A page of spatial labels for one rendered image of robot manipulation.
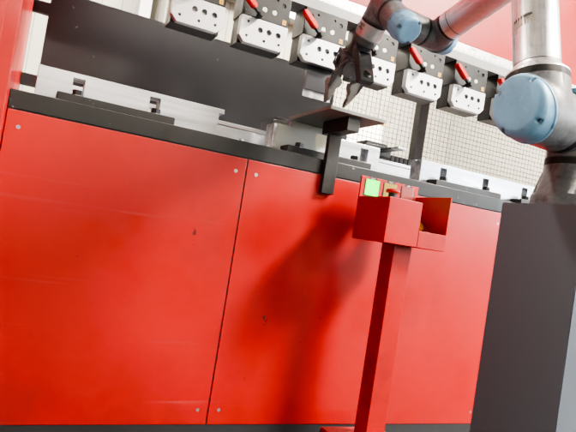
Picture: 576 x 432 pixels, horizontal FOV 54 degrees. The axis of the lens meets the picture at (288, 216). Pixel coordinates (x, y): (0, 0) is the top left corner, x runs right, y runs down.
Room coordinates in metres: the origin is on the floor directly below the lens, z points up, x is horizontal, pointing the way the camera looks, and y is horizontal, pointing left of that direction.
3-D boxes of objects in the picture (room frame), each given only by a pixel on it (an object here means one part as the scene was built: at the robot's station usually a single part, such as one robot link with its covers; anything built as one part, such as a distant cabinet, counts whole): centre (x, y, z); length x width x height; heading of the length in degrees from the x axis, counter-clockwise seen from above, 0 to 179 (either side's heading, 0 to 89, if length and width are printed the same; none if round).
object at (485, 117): (2.12, -0.73, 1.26); 0.15 x 0.09 x 0.17; 115
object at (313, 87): (1.79, -0.03, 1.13); 0.10 x 0.02 x 0.10; 115
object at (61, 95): (1.48, 0.49, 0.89); 0.30 x 0.05 x 0.03; 115
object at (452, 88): (2.04, -0.55, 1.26); 0.15 x 0.09 x 0.17; 115
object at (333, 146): (1.62, -0.11, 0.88); 0.14 x 0.04 x 0.22; 25
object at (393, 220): (1.58, -0.31, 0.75); 0.20 x 0.16 x 0.18; 114
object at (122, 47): (2.15, 0.40, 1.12); 1.13 x 0.02 x 0.44; 115
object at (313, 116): (1.66, -0.09, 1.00); 0.26 x 0.18 x 0.01; 25
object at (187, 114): (1.56, 0.47, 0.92); 0.50 x 0.06 x 0.10; 115
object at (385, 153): (2.09, -0.30, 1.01); 0.26 x 0.12 x 0.05; 25
